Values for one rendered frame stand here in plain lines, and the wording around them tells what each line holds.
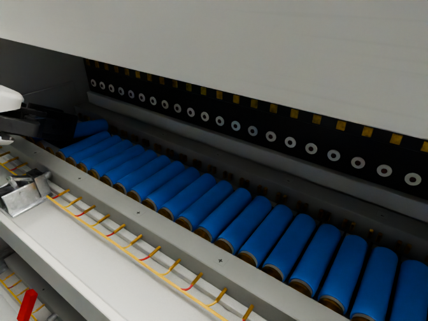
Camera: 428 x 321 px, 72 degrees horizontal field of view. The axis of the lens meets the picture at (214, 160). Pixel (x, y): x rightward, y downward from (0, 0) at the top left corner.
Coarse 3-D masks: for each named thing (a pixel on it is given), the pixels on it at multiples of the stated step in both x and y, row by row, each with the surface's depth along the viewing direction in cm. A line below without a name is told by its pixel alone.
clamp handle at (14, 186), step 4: (8, 180) 27; (12, 180) 27; (12, 184) 27; (16, 184) 27; (0, 188) 27; (4, 188) 27; (8, 188) 27; (12, 188) 27; (16, 188) 27; (0, 192) 26; (4, 192) 26; (8, 192) 27
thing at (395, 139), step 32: (96, 64) 40; (128, 96) 40; (160, 96) 36; (192, 96) 33; (224, 96) 30; (224, 128) 32; (288, 128) 28; (320, 128) 26; (352, 128) 24; (320, 160) 27; (384, 160) 24; (416, 160) 22; (416, 192) 24
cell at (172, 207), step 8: (200, 176) 30; (208, 176) 29; (192, 184) 28; (200, 184) 28; (208, 184) 29; (184, 192) 27; (192, 192) 27; (200, 192) 28; (176, 200) 26; (184, 200) 26; (192, 200) 27; (160, 208) 26; (168, 208) 25; (176, 208) 26; (184, 208) 26; (176, 216) 26
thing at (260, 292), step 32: (32, 160) 31; (64, 192) 28; (96, 192) 26; (96, 224) 25; (128, 224) 24; (160, 224) 23; (192, 256) 21; (224, 256) 20; (224, 288) 20; (256, 288) 18; (288, 288) 18; (224, 320) 18; (288, 320) 17; (320, 320) 17
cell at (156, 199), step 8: (192, 168) 31; (176, 176) 29; (184, 176) 29; (192, 176) 30; (168, 184) 28; (176, 184) 28; (184, 184) 29; (152, 192) 27; (160, 192) 27; (168, 192) 28; (176, 192) 28; (152, 200) 26; (160, 200) 27; (168, 200) 27
